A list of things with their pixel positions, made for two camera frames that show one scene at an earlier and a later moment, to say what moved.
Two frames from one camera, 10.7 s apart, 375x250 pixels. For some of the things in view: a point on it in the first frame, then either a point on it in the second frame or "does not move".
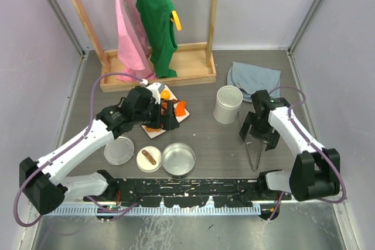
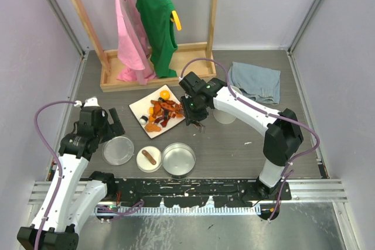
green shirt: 156,11 does not move
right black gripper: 272,138 to 191,117
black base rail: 224,192 does not move
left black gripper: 166,122 to 113,129
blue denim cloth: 249,78 does not move
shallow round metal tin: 179,160 does not move
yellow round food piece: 165,94 does not move
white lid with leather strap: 149,158 does not move
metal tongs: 255,169 to 199,126
